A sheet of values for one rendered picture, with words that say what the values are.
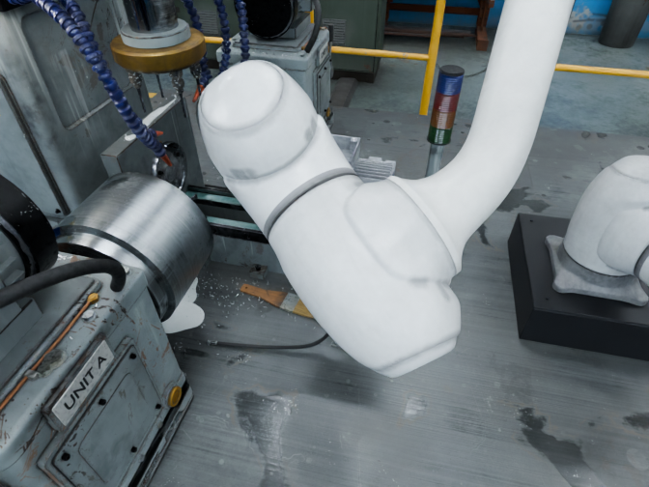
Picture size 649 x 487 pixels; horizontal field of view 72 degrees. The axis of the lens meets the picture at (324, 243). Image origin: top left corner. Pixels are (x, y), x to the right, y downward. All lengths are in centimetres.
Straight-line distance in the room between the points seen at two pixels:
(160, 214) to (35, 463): 41
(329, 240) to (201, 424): 66
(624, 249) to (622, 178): 13
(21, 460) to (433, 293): 49
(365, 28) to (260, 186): 377
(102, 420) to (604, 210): 91
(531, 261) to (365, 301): 83
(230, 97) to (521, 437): 81
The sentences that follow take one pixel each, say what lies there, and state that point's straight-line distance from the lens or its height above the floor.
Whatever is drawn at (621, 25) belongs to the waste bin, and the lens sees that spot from 590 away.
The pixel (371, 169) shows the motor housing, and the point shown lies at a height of 111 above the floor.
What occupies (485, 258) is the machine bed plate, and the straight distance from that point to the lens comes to 126.
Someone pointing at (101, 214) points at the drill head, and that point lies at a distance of 83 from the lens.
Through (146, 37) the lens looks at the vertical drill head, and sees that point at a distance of 96.
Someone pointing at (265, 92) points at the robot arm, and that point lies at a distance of 36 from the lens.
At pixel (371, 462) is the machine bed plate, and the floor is 80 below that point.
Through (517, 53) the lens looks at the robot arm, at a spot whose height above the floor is 149.
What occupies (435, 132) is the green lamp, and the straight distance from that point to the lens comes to 123.
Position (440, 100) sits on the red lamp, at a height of 115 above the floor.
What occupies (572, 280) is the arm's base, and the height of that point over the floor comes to 93.
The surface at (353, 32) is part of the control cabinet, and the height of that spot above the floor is 43.
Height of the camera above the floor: 162
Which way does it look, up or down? 42 degrees down
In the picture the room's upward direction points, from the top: straight up
